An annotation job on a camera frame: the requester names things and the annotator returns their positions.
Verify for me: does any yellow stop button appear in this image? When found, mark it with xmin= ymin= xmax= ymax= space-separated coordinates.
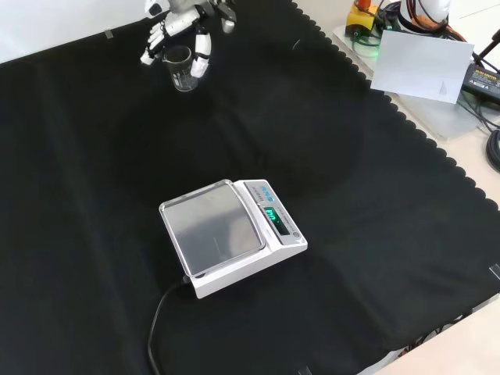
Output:
xmin=348 ymin=0 xmax=380 ymax=33

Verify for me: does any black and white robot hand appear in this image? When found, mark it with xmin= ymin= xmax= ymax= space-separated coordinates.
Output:
xmin=139 ymin=0 xmax=238 ymax=78

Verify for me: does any black bench cloth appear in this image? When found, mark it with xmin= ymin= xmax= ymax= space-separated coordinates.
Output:
xmin=0 ymin=0 xmax=500 ymax=375

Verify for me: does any black tripod leg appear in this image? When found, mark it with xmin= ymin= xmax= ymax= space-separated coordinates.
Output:
xmin=473 ymin=32 xmax=500 ymax=72

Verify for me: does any white electronic balance steel pan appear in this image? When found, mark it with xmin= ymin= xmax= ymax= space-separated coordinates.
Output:
xmin=159 ymin=178 xmax=309 ymax=300

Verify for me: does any black power adapter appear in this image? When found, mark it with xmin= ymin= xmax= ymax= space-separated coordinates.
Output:
xmin=461 ymin=62 xmax=500 ymax=99

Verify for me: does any pale board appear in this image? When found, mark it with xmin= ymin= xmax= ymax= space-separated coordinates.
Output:
xmin=370 ymin=29 xmax=475 ymax=105

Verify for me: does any grey metal base plate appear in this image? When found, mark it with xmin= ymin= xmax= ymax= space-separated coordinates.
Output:
xmin=331 ymin=22 xmax=494 ymax=141

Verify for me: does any thick black cable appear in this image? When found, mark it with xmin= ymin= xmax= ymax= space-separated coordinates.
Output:
xmin=484 ymin=128 xmax=500 ymax=173

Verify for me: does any green cable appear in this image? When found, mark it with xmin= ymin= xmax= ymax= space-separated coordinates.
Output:
xmin=351 ymin=31 xmax=383 ymax=58

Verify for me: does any black balance power cable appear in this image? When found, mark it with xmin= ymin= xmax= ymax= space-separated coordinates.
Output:
xmin=147 ymin=274 xmax=193 ymax=375

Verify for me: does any clear glass beaker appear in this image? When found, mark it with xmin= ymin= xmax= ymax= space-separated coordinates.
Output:
xmin=162 ymin=45 xmax=201 ymax=93

